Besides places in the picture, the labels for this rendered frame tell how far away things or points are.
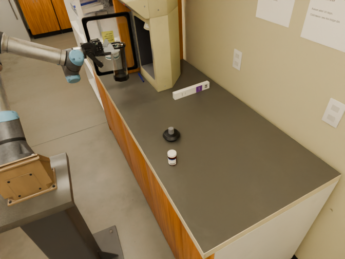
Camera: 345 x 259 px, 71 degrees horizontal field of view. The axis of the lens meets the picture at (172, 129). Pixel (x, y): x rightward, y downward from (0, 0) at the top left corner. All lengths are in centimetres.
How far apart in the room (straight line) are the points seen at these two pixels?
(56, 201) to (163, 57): 99
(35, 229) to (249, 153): 106
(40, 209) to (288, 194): 101
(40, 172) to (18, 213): 18
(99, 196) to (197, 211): 144
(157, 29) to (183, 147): 70
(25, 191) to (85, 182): 131
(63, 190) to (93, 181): 127
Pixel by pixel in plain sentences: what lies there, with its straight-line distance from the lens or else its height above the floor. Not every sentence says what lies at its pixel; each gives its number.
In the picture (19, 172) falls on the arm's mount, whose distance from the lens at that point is 114.
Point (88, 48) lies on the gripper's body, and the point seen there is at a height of 129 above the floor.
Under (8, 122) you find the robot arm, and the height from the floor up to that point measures 123.
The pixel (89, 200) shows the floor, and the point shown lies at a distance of 233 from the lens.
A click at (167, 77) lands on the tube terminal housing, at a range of 165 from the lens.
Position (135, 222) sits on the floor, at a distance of 210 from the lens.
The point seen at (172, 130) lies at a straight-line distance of 124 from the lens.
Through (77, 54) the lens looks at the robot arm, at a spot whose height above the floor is 133.
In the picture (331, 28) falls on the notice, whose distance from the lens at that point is 115.
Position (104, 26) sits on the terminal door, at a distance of 177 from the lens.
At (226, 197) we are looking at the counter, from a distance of 105.
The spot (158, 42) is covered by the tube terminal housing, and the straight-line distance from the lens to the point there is 154.
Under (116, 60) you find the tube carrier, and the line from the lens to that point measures 159.
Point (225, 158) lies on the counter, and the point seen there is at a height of 94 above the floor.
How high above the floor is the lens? 180
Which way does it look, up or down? 40 degrees down
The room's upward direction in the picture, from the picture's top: 4 degrees counter-clockwise
